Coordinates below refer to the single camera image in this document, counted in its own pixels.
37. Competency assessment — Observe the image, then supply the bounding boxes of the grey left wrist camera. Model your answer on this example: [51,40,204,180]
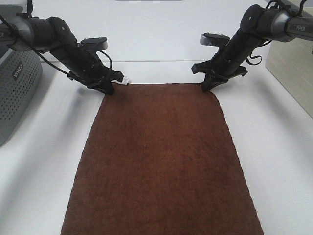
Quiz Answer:
[80,37,108,51]

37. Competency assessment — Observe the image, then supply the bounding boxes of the beige storage box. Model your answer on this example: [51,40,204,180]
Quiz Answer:
[266,39,313,116]

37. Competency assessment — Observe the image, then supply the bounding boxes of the brown towel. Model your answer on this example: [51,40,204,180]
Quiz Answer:
[61,84,263,235]

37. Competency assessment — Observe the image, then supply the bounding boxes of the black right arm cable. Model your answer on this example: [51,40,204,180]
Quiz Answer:
[244,0,309,66]

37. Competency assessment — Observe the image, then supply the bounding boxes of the grey perforated plastic basket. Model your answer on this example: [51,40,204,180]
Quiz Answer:
[0,41,43,145]

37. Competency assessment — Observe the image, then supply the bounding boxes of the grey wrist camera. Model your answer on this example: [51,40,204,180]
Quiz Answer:
[80,37,108,51]
[200,32,230,48]

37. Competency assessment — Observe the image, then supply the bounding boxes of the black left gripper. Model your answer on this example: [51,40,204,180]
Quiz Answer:
[50,44,123,95]

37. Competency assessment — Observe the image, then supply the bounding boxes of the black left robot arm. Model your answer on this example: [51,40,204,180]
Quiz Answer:
[0,13,124,95]

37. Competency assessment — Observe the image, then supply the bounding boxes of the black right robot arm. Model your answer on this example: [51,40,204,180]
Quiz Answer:
[191,0,313,92]

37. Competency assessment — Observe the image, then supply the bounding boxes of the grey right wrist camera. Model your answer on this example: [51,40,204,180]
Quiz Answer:
[200,32,230,48]

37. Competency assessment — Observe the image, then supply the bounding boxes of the black left camera cable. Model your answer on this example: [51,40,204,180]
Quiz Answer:
[0,0,113,81]

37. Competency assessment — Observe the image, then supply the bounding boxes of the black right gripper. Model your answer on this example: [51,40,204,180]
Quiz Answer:
[191,31,265,92]

